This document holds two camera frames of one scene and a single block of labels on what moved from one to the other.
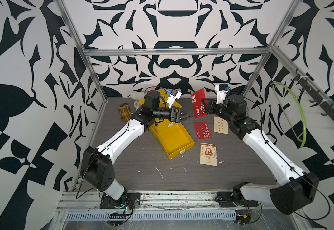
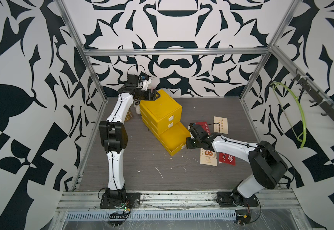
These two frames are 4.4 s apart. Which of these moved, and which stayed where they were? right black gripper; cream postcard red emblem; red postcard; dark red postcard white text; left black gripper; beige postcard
Moved: right black gripper; dark red postcard white text; left black gripper
Stayed: beige postcard; cream postcard red emblem; red postcard
